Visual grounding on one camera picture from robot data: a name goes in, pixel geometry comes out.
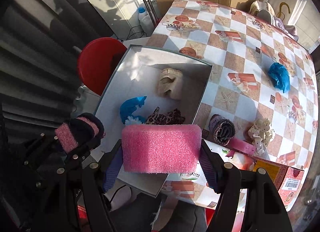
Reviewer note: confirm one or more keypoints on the black pink glitter scrunchie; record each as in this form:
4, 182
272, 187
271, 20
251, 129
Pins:
85, 122

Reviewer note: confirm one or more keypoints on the beige shoes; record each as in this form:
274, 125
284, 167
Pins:
265, 14

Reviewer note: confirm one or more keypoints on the yellow clothes hanger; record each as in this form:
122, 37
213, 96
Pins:
285, 3

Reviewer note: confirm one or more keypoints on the large pink sponge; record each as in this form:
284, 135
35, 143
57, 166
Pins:
162, 147

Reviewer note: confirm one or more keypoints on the light blue fluffy scrunchie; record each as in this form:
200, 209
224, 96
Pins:
132, 122

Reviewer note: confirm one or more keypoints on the leopard print scrunchie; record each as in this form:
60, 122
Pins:
172, 117

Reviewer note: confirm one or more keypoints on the pale pink clothes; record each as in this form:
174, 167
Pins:
290, 30

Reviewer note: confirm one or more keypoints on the checkered printed tablecloth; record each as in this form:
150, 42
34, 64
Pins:
225, 54

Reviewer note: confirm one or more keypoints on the large blue shoe cover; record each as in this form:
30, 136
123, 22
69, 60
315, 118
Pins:
278, 75

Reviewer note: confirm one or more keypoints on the white polka dot scrunchie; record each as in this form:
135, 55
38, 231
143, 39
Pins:
262, 132

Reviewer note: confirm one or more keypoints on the floral tissue pack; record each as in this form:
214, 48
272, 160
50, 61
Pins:
232, 159

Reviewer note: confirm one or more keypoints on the small blue shoe cover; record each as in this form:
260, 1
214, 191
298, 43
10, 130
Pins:
130, 107

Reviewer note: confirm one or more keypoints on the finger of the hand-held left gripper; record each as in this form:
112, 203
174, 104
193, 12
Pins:
75, 158
42, 147

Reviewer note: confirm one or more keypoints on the person's grey pants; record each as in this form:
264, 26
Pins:
170, 217

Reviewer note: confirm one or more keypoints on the grey cardboard box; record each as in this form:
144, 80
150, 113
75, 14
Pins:
140, 72

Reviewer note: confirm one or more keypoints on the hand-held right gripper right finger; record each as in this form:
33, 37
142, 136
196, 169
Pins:
208, 169

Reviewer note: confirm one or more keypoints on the red plastic stool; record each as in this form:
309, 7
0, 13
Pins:
100, 59

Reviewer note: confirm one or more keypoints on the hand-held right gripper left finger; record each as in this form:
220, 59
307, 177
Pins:
112, 172

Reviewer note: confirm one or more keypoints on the pink ribbon strip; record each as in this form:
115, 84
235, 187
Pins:
243, 145

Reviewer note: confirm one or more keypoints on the red patterned box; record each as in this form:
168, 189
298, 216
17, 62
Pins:
287, 177

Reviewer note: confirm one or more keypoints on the white plastic bottle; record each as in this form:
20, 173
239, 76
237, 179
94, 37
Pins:
145, 22

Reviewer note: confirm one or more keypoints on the grey glitter edged scrunchie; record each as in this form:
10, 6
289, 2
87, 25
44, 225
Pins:
222, 130

